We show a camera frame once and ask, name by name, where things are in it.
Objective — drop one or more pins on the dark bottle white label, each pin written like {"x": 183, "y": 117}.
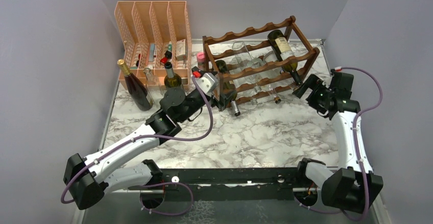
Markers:
{"x": 283, "y": 51}

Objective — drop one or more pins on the pink capped jar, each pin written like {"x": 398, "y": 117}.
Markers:
{"x": 201, "y": 61}

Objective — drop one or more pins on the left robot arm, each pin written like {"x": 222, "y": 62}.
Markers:
{"x": 88, "y": 179}

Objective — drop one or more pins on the red capped small bottle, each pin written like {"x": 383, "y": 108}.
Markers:
{"x": 167, "y": 53}

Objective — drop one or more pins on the orange plastic file organizer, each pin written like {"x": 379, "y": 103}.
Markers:
{"x": 145, "y": 28}

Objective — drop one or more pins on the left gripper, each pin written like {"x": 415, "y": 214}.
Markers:
{"x": 223, "y": 99}

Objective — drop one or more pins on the red wine bottle gold cap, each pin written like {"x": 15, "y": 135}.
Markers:
{"x": 135, "y": 87}

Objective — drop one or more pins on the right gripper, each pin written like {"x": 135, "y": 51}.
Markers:
{"x": 311, "y": 82}

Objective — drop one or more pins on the green wine bottle brown label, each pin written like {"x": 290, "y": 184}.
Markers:
{"x": 171, "y": 79}

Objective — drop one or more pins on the black mounting rail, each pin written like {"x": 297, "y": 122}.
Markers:
{"x": 232, "y": 184}

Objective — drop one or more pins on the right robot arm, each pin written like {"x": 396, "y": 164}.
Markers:
{"x": 354, "y": 186}

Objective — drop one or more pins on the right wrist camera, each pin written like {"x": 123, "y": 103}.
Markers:
{"x": 336, "y": 70}

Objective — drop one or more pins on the small white box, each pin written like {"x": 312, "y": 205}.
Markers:
{"x": 181, "y": 49}

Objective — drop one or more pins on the brown wooden wine rack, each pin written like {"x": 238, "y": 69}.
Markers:
{"x": 270, "y": 76}

